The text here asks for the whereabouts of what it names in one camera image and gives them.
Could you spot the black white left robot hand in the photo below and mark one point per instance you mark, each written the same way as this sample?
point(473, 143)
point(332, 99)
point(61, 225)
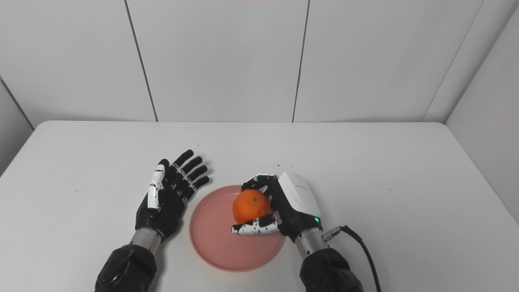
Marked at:
point(164, 211)

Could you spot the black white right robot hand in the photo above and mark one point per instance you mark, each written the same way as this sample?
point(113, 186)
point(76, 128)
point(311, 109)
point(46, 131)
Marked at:
point(296, 202)

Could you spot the orange fruit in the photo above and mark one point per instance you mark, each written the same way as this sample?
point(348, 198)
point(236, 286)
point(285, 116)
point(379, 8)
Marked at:
point(250, 207)

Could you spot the pink round plate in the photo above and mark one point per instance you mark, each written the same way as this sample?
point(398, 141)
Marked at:
point(227, 247)

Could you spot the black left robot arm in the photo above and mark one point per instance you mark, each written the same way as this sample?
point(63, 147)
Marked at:
point(127, 267)

